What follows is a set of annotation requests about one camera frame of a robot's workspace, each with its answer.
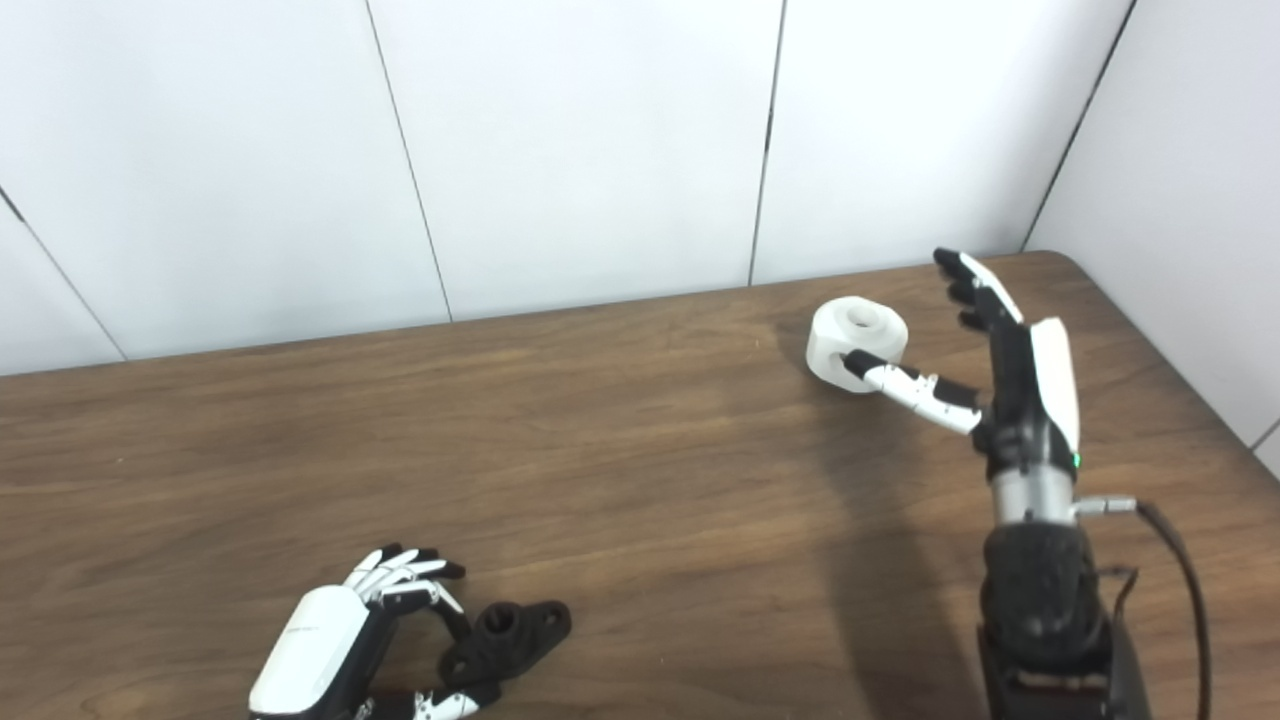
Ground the round white plastic piece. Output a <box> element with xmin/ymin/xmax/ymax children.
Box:
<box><xmin>806</xmin><ymin>297</ymin><xmax>910</xmax><ymax>395</ymax></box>

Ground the black plastic holder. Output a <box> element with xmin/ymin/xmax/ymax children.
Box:
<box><xmin>438</xmin><ymin>600</ymin><xmax>573</xmax><ymax>689</ymax></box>

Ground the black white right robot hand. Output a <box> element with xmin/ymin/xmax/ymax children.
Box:
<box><xmin>845</xmin><ymin>248</ymin><xmax>1083</xmax><ymax>481</ymax></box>

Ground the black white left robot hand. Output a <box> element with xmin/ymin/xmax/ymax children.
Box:
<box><xmin>248</xmin><ymin>543</ymin><xmax>501</xmax><ymax>720</ymax></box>

